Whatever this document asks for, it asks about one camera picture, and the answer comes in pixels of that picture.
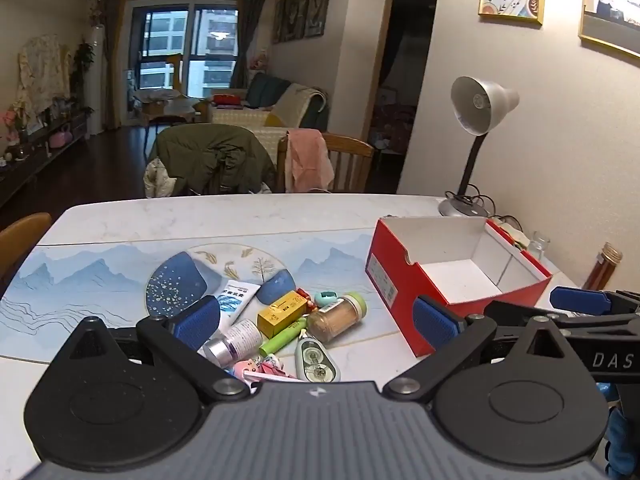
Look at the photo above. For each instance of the framed figure picture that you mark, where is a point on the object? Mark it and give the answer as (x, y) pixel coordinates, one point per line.
(610, 10)

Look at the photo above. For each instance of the dark framed wall painting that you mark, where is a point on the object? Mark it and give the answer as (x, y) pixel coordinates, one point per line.
(278, 22)
(319, 2)
(297, 12)

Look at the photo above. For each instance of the green white correction tape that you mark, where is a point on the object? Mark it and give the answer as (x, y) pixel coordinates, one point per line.
(317, 360)

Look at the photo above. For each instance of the wooden dining chair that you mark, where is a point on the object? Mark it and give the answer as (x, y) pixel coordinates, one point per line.
(22, 240)
(355, 160)

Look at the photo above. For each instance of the teal pencil sharpener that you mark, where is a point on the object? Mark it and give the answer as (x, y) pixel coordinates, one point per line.
(326, 299)

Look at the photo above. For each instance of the white blue cream tube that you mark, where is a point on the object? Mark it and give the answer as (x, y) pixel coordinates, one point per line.
(237, 300)

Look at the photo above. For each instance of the person's right hand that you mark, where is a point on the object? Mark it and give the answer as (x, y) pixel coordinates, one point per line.
(622, 440)

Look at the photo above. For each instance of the white tube with silver cap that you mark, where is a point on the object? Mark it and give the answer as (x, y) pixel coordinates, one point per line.
(240, 337)

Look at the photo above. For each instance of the cream covered sofa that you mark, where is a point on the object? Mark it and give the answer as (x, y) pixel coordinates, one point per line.
(235, 117)

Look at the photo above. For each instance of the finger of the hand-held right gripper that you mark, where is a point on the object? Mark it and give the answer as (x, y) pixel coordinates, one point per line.
(515, 310)
(580, 300)

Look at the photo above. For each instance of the pink cloth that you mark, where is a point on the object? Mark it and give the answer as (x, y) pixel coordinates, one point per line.
(307, 160)

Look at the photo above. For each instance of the olive green jacket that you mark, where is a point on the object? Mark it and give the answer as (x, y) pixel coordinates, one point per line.
(200, 155)

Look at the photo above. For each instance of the white standing air conditioner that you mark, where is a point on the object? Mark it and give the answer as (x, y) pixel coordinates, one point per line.
(95, 90)

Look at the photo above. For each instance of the silver desk lamp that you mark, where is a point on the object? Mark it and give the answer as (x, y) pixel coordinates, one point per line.
(487, 100)

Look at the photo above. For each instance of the green lip balm stick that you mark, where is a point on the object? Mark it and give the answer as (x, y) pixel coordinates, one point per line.
(280, 342)

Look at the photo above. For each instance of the red cushion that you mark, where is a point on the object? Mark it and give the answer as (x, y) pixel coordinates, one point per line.
(227, 100)

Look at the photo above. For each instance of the yellow curtain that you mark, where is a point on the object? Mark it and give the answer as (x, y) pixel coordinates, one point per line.
(115, 60)

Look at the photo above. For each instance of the cream throw blanket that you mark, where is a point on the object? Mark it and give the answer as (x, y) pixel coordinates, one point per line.
(295, 102)

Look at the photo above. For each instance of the grey curtain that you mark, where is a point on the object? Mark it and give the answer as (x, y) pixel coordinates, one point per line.
(247, 35)

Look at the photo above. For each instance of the glass jar with green lid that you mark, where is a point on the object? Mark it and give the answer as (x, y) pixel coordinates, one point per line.
(332, 317)

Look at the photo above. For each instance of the floral hanging cloth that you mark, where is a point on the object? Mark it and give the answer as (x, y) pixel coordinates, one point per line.
(42, 70)

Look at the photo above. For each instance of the red charm toy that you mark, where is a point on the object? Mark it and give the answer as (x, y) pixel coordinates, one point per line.
(303, 294)

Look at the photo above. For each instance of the small yellow carton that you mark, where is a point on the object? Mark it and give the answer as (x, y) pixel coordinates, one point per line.
(280, 312)

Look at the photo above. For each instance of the amber bottle with gold cap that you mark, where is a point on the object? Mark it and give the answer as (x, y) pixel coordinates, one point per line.
(600, 272)

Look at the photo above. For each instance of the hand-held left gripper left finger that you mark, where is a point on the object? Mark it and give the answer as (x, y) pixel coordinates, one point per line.
(197, 321)

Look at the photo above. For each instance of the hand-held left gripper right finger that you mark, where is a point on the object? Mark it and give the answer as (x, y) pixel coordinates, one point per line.
(434, 325)

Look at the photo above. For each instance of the pink handbag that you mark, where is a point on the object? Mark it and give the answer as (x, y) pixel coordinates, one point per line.
(61, 139)

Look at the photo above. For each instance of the glass balcony door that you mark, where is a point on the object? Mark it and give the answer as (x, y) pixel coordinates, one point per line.
(160, 35)

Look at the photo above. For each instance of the pink pig toy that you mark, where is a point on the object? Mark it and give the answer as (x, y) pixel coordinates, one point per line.
(243, 368)

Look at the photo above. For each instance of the green house plant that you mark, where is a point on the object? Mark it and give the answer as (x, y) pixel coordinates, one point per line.
(82, 65)

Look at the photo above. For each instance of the red cardboard box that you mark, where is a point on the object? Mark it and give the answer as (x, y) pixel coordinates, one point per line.
(395, 280)

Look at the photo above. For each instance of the dark wooden tv cabinet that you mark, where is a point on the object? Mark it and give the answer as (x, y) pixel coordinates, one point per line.
(30, 165)

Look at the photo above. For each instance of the green white knitted cloth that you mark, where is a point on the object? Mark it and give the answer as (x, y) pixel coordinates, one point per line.
(515, 235)

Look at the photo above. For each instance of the small clear glass jar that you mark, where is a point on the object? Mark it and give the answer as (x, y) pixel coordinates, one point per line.
(539, 247)

